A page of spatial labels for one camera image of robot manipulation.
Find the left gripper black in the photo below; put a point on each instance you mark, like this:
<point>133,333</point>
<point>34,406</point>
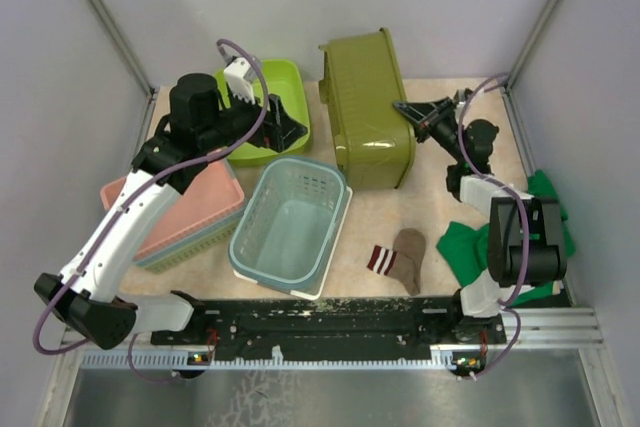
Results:
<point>277,128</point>

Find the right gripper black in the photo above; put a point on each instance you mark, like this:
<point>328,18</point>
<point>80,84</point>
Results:
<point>420,112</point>

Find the lime green plastic tub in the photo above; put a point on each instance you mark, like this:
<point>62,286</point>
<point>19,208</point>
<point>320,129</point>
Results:
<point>283,79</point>

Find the olive green large container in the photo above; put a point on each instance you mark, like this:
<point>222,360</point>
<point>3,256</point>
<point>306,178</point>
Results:
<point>374,145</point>

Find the light blue perforated basket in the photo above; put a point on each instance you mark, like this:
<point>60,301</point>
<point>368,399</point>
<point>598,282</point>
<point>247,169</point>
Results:
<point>292,177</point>

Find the pink perforated basket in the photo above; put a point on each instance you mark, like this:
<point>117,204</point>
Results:
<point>213,196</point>

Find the white perforated basket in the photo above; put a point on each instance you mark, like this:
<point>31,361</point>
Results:
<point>330,257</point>

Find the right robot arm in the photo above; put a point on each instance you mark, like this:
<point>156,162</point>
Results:
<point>526,245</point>

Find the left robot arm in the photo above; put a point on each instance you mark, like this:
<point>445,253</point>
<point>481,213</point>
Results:
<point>203,126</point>

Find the green cloth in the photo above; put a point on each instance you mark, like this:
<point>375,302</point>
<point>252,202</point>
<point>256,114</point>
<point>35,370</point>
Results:
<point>465,248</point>

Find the brown striped sock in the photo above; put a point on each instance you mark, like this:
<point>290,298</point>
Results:
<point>403,262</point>

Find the light green perforated basket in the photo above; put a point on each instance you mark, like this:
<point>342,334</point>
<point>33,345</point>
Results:
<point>180,257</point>

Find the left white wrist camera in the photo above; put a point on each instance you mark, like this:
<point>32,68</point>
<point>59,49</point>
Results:
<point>239,76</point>

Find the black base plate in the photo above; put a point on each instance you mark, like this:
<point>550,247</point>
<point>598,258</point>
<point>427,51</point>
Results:
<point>337,332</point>

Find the aluminium frame rail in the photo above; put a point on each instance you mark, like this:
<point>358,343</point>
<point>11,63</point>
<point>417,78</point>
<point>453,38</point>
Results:
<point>529,327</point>

